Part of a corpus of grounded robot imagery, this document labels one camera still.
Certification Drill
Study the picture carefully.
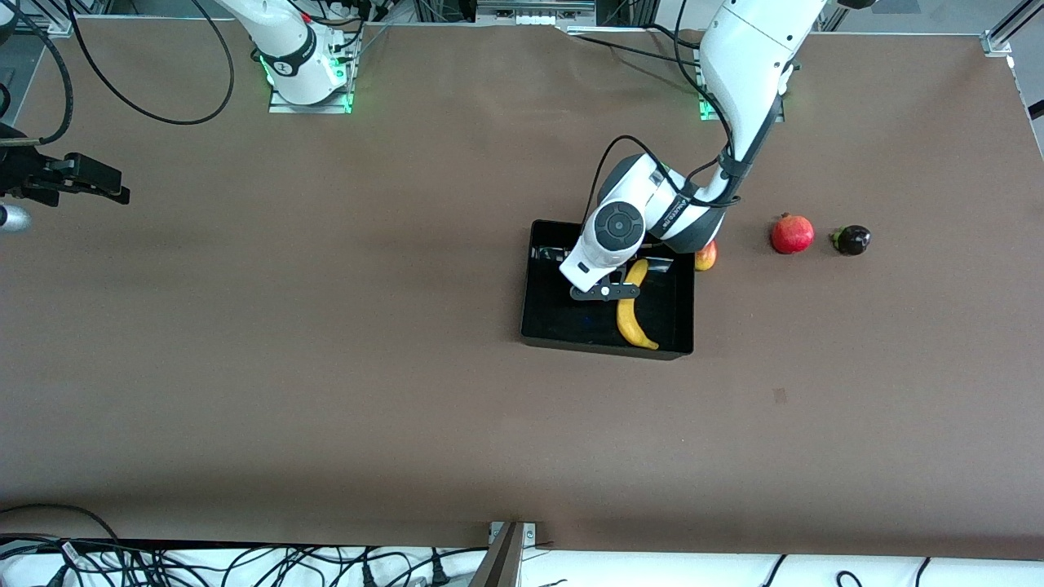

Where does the black rectangular tray box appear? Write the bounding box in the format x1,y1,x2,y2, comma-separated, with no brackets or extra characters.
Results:
520,218,696,360

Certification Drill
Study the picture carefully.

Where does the yellow banana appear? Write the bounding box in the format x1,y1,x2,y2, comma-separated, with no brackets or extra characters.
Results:
617,258,660,351

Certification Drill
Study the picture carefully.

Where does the red pomegranate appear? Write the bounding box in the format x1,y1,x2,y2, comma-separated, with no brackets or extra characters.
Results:
771,212,816,255

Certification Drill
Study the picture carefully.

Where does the dark purple mangosteen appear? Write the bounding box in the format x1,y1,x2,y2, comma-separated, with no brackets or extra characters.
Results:
829,225,872,257

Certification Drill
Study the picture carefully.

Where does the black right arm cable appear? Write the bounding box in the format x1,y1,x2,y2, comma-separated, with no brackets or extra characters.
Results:
0,0,237,148

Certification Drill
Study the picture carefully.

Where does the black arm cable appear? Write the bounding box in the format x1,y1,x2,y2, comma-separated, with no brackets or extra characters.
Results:
582,0,745,225
0,0,237,148

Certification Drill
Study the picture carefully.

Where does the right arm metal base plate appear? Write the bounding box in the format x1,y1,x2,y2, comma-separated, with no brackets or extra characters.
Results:
268,49,355,115

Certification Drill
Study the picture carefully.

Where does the black looped floor cable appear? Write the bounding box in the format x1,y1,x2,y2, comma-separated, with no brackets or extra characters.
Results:
0,503,123,563

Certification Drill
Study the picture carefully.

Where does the silver metal frame unit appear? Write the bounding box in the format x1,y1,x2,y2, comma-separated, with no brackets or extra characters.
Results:
476,0,598,27

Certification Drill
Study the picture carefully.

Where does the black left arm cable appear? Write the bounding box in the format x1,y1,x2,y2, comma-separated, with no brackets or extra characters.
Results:
582,0,745,225

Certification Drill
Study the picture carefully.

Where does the aluminium profile post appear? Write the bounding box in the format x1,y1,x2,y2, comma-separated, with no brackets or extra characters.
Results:
467,522,527,587

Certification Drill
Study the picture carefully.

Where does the small metal corner bracket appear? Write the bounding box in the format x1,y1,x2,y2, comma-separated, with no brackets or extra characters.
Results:
488,522,537,549

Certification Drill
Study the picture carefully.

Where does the black base cable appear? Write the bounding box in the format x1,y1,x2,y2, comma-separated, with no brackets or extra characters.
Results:
571,23,712,70

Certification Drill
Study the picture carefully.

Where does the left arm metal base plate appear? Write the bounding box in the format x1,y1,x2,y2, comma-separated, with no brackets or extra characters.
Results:
698,37,786,123

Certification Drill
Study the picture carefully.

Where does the aluminium frame profile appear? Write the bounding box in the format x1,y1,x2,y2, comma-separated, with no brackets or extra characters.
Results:
981,0,1044,58

